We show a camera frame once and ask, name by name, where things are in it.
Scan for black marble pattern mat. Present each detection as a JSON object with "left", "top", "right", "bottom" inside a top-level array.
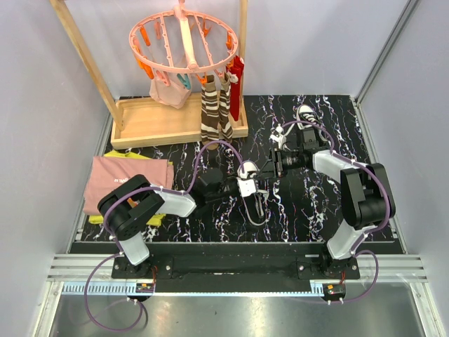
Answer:
[{"left": 75, "top": 94, "right": 397, "bottom": 243}]

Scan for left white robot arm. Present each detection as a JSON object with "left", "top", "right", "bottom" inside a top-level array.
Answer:
[{"left": 98, "top": 168, "right": 239, "bottom": 278}]

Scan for aluminium rail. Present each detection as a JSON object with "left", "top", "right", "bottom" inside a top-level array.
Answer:
[{"left": 47, "top": 254, "right": 427, "bottom": 297}]

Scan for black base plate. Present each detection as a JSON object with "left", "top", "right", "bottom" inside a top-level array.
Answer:
[{"left": 69, "top": 241, "right": 404, "bottom": 282}]

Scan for purple cable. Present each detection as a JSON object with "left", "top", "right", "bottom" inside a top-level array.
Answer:
[
  {"left": 276, "top": 120, "right": 392, "bottom": 305},
  {"left": 83, "top": 140, "right": 248, "bottom": 332}
]

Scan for red sock hanging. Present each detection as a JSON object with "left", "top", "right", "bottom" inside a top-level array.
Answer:
[{"left": 229, "top": 55, "right": 244, "bottom": 121}]

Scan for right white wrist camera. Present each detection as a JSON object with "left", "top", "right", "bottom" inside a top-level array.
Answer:
[{"left": 269, "top": 124, "right": 287, "bottom": 150}]

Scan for pink folded t-shirt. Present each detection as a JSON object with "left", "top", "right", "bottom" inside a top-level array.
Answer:
[{"left": 83, "top": 157, "right": 174, "bottom": 216}]

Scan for pink round clip hanger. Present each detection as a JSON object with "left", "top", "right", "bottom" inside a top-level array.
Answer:
[{"left": 128, "top": 1, "right": 241, "bottom": 90}]

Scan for brown striped sock right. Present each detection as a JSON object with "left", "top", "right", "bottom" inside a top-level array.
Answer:
[{"left": 218, "top": 73, "right": 233, "bottom": 143}]

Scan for black sneaker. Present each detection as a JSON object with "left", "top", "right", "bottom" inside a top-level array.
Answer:
[
  {"left": 237, "top": 161, "right": 267, "bottom": 227},
  {"left": 296, "top": 105, "right": 328, "bottom": 142}
]

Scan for white shoelace sneaker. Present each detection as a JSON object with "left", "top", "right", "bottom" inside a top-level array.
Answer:
[{"left": 254, "top": 190, "right": 269, "bottom": 218}]

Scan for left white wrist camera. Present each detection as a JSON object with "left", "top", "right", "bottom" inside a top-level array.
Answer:
[{"left": 237, "top": 178, "right": 258, "bottom": 198}]

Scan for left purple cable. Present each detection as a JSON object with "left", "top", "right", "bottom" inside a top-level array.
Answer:
[{"left": 83, "top": 140, "right": 248, "bottom": 332}]

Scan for pink cloth hanging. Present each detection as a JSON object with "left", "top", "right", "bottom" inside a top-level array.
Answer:
[{"left": 149, "top": 75, "right": 192, "bottom": 109}]

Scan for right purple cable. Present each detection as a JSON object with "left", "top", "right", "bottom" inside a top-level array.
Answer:
[{"left": 276, "top": 120, "right": 392, "bottom": 305}]

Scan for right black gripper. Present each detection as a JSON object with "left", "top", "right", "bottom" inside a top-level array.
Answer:
[{"left": 255, "top": 147, "right": 302, "bottom": 181}]

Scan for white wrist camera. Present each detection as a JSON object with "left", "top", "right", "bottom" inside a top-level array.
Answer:
[
  {"left": 269, "top": 124, "right": 287, "bottom": 150},
  {"left": 237, "top": 178, "right": 258, "bottom": 198}
]

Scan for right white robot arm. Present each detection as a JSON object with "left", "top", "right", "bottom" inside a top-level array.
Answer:
[{"left": 261, "top": 126, "right": 396, "bottom": 279}]

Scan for brown striped sock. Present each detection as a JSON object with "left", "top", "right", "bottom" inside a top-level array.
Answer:
[
  {"left": 218, "top": 73, "right": 233, "bottom": 143},
  {"left": 201, "top": 75, "right": 219, "bottom": 150}
]

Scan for wooden rack frame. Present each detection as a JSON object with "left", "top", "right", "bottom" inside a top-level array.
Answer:
[{"left": 49, "top": 0, "right": 249, "bottom": 150}]

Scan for brown striped sock left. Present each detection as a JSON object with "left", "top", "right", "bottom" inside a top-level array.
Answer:
[{"left": 201, "top": 75, "right": 219, "bottom": 150}]

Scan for yellow folded t-shirt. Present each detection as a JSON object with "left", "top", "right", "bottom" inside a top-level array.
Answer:
[{"left": 88, "top": 150, "right": 175, "bottom": 227}]

